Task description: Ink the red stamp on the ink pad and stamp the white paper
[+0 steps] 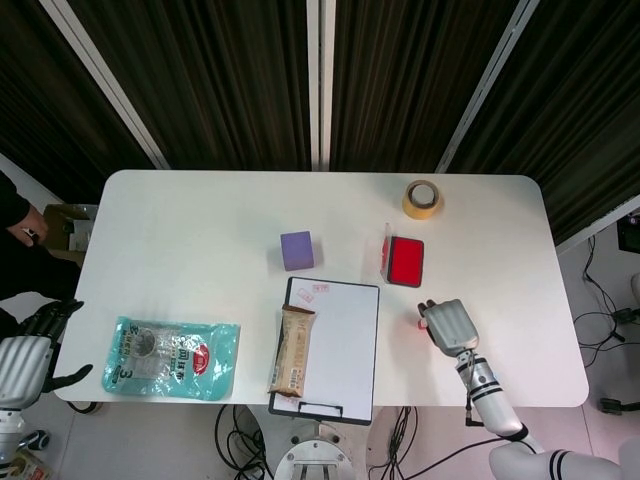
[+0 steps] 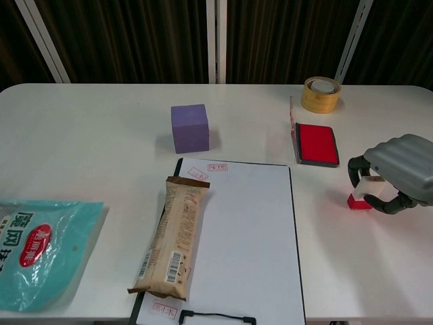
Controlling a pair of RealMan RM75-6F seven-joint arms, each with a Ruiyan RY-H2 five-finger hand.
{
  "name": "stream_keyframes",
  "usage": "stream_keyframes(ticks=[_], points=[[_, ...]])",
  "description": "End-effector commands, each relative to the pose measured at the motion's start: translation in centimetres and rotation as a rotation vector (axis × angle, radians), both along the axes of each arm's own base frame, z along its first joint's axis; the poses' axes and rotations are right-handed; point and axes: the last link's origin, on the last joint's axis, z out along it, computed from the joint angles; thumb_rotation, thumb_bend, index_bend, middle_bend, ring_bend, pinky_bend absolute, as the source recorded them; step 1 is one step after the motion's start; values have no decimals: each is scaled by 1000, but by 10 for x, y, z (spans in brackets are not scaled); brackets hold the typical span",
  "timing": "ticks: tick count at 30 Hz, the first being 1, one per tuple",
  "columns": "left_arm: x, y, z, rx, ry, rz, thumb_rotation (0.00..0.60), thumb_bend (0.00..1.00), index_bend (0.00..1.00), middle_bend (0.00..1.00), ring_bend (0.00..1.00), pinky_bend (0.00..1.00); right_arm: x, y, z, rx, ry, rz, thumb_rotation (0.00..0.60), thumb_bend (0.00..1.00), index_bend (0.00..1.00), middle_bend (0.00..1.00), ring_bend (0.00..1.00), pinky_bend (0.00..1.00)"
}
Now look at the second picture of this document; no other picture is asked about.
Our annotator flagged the purple foam block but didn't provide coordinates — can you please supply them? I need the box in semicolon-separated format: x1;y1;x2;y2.
170;104;211;154

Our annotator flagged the white paper sheet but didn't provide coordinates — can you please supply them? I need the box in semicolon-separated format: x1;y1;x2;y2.
137;158;304;325

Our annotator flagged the red ink pad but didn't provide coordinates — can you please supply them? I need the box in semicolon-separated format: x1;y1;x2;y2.
289;95;340;169

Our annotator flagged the red and white stamp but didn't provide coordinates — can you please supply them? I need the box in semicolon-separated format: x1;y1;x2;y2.
347;175;387;211

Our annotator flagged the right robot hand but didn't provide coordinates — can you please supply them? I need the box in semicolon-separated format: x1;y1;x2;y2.
347;134;433;215

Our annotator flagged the white metal frame post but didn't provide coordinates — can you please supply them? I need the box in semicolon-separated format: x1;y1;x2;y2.
15;0;72;84
205;0;228;84
336;0;375;86

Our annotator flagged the teal snack bag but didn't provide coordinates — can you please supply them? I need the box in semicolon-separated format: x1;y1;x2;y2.
0;199;106;311

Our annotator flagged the brown snack bar wrapper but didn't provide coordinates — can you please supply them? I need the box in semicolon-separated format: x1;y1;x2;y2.
127;175;212;303

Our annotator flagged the black clipboard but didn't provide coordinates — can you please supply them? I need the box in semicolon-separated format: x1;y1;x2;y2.
128;156;307;325

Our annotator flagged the yellow tape roll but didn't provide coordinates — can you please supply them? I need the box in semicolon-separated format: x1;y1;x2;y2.
300;77;344;115

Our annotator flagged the dark brown curtain panel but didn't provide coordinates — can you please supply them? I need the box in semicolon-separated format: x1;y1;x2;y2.
32;0;209;84
225;0;365;85
344;0;433;91
0;0;57;91

